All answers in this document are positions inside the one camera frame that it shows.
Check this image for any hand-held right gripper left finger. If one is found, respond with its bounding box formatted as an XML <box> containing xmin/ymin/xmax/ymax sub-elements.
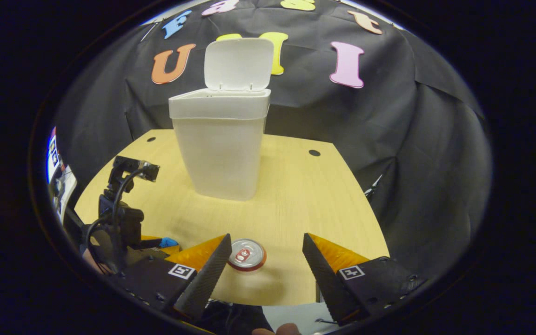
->
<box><xmin>110</xmin><ymin>234</ymin><xmax>233</xmax><ymax>322</ymax></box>

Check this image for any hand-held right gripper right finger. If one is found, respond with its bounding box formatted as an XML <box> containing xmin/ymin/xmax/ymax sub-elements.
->
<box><xmin>302</xmin><ymin>233</ymin><xmax>429</xmax><ymax>325</ymax></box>

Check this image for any person's dark clothing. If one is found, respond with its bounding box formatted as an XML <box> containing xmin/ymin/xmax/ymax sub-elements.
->
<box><xmin>203</xmin><ymin>300</ymin><xmax>274</xmax><ymax>335</ymax></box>

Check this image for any white desktop garbage bin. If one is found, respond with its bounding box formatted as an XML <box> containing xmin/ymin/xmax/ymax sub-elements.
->
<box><xmin>168</xmin><ymin>37</ymin><xmax>275</xmax><ymax>201</ymax></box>

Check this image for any red pop can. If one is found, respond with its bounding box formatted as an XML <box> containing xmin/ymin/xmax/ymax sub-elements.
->
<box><xmin>228</xmin><ymin>239</ymin><xmax>267</xmax><ymax>272</ymax></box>

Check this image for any black backdrop cloth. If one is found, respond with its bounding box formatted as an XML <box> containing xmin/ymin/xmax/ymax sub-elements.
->
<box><xmin>54</xmin><ymin>0</ymin><xmax>493</xmax><ymax>284</ymax></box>

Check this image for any colourful printed banner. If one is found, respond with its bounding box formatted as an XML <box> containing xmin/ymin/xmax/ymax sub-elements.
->
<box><xmin>46</xmin><ymin>127</ymin><xmax>66</xmax><ymax>187</ymax></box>

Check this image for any white flat object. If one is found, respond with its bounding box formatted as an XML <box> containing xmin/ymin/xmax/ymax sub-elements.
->
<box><xmin>56</xmin><ymin>165</ymin><xmax>79</xmax><ymax>224</ymax></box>

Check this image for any black cable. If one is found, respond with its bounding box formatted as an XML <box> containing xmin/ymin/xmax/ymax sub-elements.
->
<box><xmin>110</xmin><ymin>167</ymin><xmax>147</xmax><ymax>261</ymax></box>

